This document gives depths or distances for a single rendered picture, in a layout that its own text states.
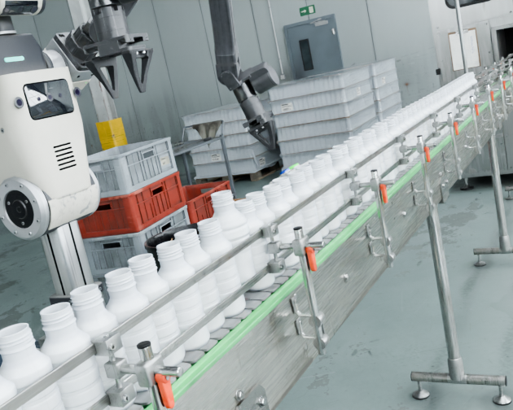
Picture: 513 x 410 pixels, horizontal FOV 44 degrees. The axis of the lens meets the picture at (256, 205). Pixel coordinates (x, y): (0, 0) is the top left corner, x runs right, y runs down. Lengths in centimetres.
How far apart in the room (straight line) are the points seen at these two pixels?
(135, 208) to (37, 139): 206
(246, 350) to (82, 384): 34
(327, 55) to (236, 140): 394
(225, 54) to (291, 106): 625
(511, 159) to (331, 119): 267
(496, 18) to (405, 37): 591
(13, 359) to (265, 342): 49
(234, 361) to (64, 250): 76
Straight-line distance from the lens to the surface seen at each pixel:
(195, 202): 429
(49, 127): 161
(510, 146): 581
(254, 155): 842
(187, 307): 97
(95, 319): 84
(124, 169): 355
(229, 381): 102
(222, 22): 169
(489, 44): 573
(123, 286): 88
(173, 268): 96
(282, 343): 118
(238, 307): 109
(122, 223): 365
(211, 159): 878
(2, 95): 157
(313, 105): 785
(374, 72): 926
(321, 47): 1199
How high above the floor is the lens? 139
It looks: 12 degrees down
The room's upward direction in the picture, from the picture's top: 12 degrees counter-clockwise
